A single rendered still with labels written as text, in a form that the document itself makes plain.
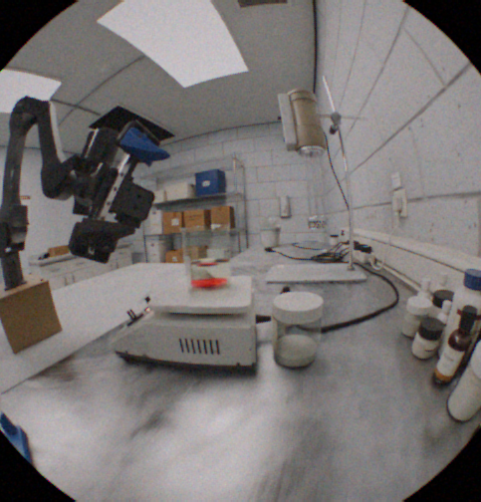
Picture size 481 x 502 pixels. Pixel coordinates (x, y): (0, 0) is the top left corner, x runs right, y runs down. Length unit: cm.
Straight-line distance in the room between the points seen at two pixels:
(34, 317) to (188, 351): 31
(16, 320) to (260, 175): 272
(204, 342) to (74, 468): 22
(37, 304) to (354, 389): 49
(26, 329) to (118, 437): 28
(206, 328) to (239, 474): 16
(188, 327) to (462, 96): 59
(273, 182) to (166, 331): 257
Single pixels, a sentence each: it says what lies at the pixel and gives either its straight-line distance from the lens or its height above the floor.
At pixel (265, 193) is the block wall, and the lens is 271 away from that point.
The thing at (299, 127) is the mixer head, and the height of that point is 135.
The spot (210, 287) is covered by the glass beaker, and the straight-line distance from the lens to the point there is 24.
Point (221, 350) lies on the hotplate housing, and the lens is 23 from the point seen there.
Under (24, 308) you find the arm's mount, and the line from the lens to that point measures 43.
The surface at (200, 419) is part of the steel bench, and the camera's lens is 21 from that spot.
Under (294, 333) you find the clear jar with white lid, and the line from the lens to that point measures 22.
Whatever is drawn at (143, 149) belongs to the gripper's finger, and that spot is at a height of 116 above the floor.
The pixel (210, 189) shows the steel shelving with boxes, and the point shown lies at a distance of 257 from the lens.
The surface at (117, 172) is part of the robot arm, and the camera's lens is 28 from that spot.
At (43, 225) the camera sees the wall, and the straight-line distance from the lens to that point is 321.
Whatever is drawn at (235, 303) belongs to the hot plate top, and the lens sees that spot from 22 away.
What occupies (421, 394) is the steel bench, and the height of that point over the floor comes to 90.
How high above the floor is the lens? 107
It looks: 8 degrees down
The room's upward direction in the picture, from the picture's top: 3 degrees counter-clockwise
